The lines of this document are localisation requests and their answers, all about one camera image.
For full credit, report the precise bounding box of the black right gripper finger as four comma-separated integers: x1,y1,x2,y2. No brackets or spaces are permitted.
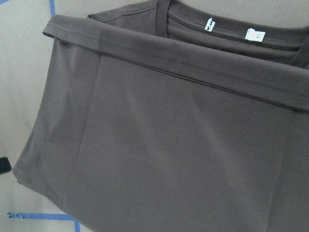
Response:
0,157,12,174

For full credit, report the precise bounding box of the dark brown t-shirt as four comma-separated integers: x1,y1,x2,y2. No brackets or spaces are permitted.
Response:
13,0,309,232

